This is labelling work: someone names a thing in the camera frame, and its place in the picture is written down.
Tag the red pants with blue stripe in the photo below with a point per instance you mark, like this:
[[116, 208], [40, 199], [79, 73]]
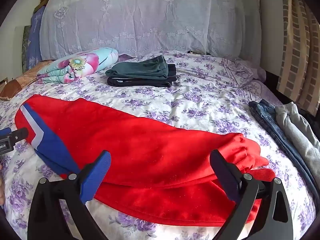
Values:
[[150, 142]]

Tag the dark patterned panel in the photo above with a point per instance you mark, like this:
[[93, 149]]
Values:
[[25, 47]]

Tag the blue jeans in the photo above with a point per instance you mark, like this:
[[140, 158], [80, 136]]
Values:
[[267, 120]]

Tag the folded black pants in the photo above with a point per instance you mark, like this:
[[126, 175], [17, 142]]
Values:
[[140, 82]]

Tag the purple floral pillow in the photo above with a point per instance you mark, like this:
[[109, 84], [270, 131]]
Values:
[[240, 72]]

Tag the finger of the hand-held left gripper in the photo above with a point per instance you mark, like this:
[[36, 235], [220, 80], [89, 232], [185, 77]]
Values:
[[18, 133]]

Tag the brown cushion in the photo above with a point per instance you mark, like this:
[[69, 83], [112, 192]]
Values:
[[22, 80]]

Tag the folded dark green pants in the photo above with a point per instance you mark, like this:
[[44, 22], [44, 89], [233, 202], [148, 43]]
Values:
[[140, 67]]

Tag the grey pants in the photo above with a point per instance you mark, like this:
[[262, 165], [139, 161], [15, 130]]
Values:
[[297, 130]]

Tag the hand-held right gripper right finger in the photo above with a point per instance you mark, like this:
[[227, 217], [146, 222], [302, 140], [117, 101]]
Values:
[[225, 173]]

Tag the checked beige curtain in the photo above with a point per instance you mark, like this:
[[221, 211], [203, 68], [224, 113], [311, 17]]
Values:
[[297, 55]]

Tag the white lace cover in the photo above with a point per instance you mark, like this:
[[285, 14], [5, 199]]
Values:
[[150, 17]]

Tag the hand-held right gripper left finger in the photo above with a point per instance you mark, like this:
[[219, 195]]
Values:
[[96, 172]]

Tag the folded floral quilt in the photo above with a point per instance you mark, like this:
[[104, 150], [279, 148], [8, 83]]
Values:
[[80, 63]]

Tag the blue patterned cloth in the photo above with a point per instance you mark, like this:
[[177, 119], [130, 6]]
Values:
[[35, 40]]

